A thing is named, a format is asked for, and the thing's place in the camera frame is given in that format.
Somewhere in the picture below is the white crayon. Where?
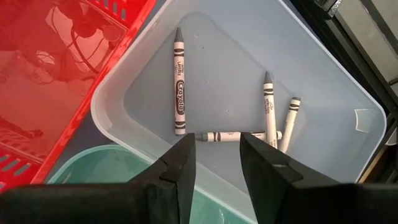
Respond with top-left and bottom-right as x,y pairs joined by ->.
263,71 -> 278,149
277,96 -> 302,154
173,27 -> 187,136
195,131 -> 283,143

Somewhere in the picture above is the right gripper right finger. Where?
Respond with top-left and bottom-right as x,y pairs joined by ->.
239,132 -> 398,224

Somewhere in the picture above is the clear plastic bin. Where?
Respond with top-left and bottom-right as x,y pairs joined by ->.
91,0 -> 387,224

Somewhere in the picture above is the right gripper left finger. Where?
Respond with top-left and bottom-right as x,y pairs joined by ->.
0,133 -> 197,224

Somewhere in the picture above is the red plastic basket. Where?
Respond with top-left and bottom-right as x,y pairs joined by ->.
0,0 -> 158,194

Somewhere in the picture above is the teal plastic bin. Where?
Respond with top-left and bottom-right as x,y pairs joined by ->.
46,144 -> 259,224

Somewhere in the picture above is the black metal table frame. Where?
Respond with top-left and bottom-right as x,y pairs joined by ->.
290,0 -> 398,184

